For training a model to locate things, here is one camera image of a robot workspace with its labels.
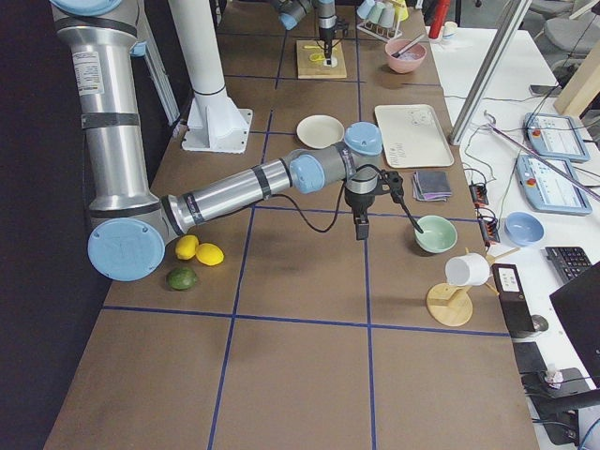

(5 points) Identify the teach pendant far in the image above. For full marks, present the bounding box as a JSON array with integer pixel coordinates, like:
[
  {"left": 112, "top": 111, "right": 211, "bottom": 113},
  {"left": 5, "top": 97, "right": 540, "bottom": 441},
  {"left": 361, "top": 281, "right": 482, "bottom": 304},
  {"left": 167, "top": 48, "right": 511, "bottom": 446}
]
[{"left": 523, "top": 112, "right": 590, "bottom": 162}]

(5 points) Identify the teach pendant near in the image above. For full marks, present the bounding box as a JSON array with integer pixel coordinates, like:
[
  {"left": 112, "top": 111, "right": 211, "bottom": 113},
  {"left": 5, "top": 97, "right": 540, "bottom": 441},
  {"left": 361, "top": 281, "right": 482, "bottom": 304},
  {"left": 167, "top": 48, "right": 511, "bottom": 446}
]
[{"left": 516, "top": 155, "right": 593, "bottom": 216}]

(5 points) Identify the blue bowl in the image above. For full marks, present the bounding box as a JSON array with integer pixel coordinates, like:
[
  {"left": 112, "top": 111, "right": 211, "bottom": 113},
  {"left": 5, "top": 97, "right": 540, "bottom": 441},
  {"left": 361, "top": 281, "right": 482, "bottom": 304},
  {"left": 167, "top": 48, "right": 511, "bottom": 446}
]
[{"left": 503, "top": 212, "right": 545, "bottom": 247}]

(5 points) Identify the black power strip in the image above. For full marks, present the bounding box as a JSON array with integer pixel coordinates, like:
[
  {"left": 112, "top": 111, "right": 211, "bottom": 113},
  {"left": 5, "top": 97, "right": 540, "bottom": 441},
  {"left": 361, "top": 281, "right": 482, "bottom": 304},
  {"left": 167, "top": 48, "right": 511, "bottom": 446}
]
[{"left": 469, "top": 183, "right": 500, "bottom": 248}]

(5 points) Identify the yellow lemon near lime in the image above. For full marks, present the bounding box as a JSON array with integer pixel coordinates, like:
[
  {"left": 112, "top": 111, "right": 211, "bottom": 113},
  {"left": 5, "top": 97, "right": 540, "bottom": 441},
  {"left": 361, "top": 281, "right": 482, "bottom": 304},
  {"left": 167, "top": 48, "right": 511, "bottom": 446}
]
[{"left": 195, "top": 243, "right": 225, "bottom": 266}]

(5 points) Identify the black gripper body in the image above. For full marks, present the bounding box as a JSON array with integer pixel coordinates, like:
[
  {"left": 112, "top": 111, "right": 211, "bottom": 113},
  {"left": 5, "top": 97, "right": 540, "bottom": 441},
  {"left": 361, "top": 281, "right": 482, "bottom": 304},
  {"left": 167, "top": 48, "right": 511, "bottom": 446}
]
[
  {"left": 344, "top": 169, "right": 404, "bottom": 223},
  {"left": 318, "top": 18, "right": 349, "bottom": 53}
]

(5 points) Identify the bamboo cutting board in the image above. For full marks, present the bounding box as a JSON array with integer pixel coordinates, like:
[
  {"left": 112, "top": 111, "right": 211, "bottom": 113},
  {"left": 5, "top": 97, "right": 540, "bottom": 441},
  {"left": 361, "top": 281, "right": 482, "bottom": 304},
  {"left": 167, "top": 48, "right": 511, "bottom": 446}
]
[{"left": 295, "top": 39, "right": 347, "bottom": 80}]

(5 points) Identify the cup rack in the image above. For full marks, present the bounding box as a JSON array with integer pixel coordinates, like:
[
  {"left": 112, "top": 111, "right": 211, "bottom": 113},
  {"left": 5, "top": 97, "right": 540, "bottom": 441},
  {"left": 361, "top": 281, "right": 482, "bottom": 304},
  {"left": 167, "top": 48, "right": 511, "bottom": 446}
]
[{"left": 356, "top": 0, "right": 409, "bottom": 41}]

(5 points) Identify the black computer mouse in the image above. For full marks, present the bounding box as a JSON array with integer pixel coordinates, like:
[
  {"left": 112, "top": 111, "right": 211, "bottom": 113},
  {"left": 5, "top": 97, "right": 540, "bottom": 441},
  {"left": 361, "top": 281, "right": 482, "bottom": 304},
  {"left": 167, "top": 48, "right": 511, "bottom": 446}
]
[{"left": 531, "top": 314, "right": 549, "bottom": 333}]

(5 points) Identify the grey folded cloth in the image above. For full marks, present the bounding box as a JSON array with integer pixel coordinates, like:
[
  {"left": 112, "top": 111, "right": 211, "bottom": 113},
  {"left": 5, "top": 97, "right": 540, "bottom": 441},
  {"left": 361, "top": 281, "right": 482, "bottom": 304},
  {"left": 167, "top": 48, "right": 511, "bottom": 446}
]
[{"left": 412, "top": 171, "right": 452, "bottom": 202}]

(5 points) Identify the wooden mug tree stand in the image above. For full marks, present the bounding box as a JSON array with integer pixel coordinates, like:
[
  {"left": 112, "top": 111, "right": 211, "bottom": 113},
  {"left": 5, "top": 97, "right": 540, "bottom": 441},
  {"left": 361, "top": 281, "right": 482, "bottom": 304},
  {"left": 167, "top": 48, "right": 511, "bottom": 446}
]
[{"left": 426, "top": 247, "right": 518, "bottom": 327}]

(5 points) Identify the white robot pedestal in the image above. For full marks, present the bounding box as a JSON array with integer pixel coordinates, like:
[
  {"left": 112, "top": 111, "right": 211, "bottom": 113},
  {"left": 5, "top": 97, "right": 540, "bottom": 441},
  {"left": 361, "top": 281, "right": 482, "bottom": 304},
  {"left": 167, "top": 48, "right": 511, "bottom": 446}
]
[{"left": 169, "top": 0, "right": 253, "bottom": 154}]

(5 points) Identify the black keyboard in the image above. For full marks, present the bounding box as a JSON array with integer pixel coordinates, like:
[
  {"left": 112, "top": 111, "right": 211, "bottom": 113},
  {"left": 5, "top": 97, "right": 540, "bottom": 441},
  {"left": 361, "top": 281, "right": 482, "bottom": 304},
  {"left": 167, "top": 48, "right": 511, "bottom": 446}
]
[{"left": 545, "top": 247, "right": 592, "bottom": 283}]

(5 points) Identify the green lime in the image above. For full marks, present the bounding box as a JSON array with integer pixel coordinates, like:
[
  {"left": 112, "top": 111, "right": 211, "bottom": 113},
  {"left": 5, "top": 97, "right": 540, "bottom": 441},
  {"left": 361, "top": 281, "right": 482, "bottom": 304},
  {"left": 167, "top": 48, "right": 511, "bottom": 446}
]
[{"left": 166, "top": 267, "right": 198, "bottom": 291}]

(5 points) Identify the aluminium frame post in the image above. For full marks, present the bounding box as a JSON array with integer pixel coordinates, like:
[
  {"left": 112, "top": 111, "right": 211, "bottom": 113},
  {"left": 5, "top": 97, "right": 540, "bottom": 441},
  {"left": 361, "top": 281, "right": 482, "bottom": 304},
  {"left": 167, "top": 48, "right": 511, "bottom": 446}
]
[{"left": 449, "top": 0, "right": 532, "bottom": 145}]

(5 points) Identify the green bowl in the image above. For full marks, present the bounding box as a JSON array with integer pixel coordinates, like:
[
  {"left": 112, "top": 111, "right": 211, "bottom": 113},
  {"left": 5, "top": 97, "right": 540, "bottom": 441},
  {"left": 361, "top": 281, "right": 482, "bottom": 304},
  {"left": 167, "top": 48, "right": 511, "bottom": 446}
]
[{"left": 414, "top": 215, "right": 458, "bottom": 254}]

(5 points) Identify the pink bowl with ice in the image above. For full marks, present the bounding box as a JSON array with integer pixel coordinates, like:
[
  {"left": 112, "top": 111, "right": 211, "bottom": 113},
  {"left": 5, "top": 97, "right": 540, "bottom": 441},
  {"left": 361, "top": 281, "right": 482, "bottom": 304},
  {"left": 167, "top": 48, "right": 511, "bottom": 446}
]
[{"left": 384, "top": 38, "right": 428, "bottom": 74}]

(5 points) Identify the white steamed bun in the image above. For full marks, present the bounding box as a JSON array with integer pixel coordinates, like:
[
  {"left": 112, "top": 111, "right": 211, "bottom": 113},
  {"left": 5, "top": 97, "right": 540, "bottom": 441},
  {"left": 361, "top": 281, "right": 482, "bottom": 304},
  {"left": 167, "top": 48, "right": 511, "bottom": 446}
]
[{"left": 322, "top": 57, "right": 338, "bottom": 68}]

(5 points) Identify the cream bear tray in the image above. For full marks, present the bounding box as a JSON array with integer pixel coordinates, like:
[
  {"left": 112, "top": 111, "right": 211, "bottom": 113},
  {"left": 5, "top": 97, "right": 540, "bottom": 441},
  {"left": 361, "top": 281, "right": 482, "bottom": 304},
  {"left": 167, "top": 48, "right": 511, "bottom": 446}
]
[{"left": 374, "top": 104, "right": 454, "bottom": 169}]

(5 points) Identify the black phone stand box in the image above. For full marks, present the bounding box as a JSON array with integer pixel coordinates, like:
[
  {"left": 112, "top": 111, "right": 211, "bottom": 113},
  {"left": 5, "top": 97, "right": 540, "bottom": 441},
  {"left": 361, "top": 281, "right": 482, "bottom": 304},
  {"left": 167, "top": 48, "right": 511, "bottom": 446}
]
[{"left": 491, "top": 263, "right": 535, "bottom": 338}]

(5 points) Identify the white mug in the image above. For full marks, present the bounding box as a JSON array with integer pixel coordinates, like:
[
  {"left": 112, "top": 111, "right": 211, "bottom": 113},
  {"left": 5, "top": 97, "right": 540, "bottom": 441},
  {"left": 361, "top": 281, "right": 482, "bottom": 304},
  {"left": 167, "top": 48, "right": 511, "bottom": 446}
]
[{"left": 444, "top": 253, "right": 490, "bottom": 286}]

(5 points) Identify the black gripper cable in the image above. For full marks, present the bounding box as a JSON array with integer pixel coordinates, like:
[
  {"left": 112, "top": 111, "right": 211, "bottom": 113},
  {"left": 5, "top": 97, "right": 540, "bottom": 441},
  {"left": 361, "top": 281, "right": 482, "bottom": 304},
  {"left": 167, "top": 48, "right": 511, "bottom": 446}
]
[{"left": 269, "top": 163, "right": 426, "bottom": 235}]

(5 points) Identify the yellow lemon far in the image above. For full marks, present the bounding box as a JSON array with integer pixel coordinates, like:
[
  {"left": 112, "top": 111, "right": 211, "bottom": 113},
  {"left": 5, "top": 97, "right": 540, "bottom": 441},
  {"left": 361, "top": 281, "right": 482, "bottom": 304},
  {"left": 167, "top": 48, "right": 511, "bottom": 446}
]
[{"left": 174, "top": 234, "right": 200, "bottom": 261}]

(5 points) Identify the teach pendant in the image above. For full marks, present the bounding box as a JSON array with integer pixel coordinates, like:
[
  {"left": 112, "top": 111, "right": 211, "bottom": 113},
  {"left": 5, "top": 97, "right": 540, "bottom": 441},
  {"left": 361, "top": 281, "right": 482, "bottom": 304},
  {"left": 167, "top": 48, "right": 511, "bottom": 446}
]
[
  {"left": 516, "top": 155, "right": 593, "bottom": 216},
  {"left": 523, "top": 112, "right": 590, "bottom": 162}
]

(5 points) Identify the lemon slice top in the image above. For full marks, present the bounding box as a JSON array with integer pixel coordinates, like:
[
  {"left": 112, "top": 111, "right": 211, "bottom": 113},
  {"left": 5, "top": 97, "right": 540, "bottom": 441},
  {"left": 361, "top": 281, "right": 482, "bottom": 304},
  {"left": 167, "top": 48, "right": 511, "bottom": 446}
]
[{"left": 308, "top": 52, "right": 326, "bottom": 63}]

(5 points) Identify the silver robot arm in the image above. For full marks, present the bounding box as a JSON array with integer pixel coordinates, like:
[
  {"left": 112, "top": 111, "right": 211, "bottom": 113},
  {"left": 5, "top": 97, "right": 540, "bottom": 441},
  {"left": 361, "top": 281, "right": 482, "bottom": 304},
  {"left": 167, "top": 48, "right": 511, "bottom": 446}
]
[
  {"left": 50, "top": 1, "right": 409, "bottom": 281},
  {"left": 269, "top": 0, "right": 349, "bottom": 67}
]

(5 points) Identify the cream round plate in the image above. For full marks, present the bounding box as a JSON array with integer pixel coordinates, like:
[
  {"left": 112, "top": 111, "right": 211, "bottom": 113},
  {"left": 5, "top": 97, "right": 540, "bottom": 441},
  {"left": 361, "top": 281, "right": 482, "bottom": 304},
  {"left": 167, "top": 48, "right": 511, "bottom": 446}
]
[{"left": 296, "top": 114, "right": 344, "bottom": 149}]

